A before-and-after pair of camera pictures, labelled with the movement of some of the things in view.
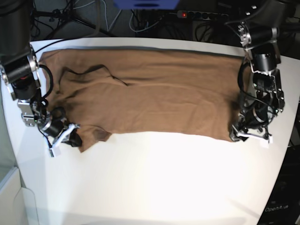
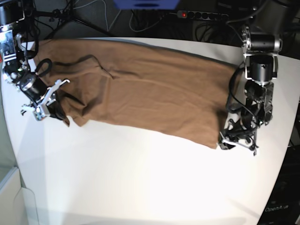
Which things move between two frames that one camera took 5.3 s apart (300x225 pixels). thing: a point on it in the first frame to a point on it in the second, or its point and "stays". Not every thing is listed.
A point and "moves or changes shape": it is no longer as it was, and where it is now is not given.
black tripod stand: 68,15 stays
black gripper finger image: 75,138 to 60,93
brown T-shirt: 99,92 moves or changes shape
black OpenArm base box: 282,206 stays
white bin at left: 17,204 stays
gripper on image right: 239,130 to 236,134
